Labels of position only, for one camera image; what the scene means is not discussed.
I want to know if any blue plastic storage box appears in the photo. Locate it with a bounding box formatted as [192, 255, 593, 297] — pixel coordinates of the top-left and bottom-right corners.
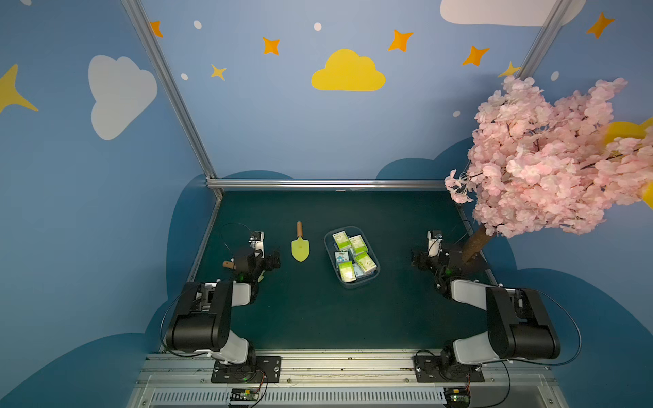
[323, 226, 381, 289]

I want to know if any green pocket tissue pack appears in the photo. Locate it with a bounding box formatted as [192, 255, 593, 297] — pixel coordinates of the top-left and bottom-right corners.
[349, 235, 368, 257]
[355, 253, 377, 275]
[338, 261, 356, 283]
[332, 231, 351, 252]

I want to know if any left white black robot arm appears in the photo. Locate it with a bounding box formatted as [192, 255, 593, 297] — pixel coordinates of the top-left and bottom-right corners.
[159, 231, 281, 367]

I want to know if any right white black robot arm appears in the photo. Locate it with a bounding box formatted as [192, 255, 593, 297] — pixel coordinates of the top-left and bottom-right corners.
[412, 230, 560, 372]

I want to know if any blue pocket tissue pack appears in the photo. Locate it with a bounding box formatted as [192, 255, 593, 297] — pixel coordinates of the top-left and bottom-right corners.
[353, 263, 365, 280]
[334, 251, 350, 265]

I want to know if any left green circuit board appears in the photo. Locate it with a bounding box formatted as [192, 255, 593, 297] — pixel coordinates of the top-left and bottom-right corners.
[229, 389, 260, 405]

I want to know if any green circuit board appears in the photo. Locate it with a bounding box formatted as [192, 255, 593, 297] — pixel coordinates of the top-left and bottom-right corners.
[444, 388, 470, 408]
[229, 389, 260, 405]

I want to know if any right green circuit board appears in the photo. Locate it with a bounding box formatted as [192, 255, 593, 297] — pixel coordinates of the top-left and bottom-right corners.
[444, 388, 470, 408]

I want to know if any pink blossom artificial tree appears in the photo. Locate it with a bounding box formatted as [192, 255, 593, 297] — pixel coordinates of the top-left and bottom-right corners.
[445, 76, 652, 263]

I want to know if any green trowel wooden handle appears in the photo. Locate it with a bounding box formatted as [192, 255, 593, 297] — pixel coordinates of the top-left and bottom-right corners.
[291, 221, 309, 263]

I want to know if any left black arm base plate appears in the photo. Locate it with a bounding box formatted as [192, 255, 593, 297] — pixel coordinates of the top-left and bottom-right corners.
[211, 355, 282, 384]

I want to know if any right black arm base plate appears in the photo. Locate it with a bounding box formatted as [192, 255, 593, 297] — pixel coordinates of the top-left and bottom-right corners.
[413, 355, 485, 384]

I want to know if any aluminium front rail frame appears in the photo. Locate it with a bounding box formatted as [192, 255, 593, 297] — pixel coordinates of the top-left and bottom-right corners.
[128, 350, 567, 407]

